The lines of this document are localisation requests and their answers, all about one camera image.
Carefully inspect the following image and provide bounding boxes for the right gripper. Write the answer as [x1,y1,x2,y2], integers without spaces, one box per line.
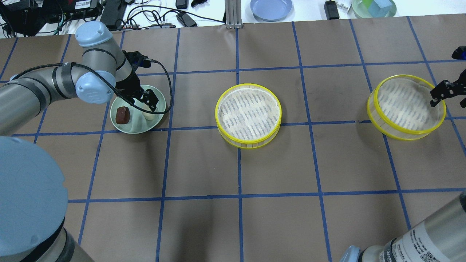
[430,69,466,108]

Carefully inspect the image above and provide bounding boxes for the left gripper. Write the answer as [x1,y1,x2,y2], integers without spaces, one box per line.
[115,71,159,112]

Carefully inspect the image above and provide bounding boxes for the white steamed bun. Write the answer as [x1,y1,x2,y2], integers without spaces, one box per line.
[142,109,157,121]

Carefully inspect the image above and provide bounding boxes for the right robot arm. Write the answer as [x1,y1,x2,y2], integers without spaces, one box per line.
[341,74,466,262]

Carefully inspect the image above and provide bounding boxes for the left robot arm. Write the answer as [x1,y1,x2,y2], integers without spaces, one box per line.
[1,21,170,262]

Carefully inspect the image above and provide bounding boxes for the pale green plate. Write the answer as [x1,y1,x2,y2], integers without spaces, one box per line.
[110,84,166,134]

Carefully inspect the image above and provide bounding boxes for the brown bun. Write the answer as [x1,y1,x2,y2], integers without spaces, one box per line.
[115,106,130,125]

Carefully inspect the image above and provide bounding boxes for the black power brick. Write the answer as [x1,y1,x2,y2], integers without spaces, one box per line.
[100,0,126,31]

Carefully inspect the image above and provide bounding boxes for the green plate with blocks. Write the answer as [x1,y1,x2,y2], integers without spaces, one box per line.
[352,0,397,18]

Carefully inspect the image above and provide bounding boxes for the black power adapter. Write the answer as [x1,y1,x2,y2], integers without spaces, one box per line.
[324,0,340,20]

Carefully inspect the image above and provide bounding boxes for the blue plate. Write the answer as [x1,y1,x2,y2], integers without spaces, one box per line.
[249,0,293,22]

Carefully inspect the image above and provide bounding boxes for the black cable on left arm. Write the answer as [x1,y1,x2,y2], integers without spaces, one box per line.
[69,58,173,115]

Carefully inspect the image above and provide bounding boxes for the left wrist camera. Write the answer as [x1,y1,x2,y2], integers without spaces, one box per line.
[124,51,151,71]

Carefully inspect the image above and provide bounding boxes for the aluminium frame post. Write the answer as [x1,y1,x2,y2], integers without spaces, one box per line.
[225,0,243,29]

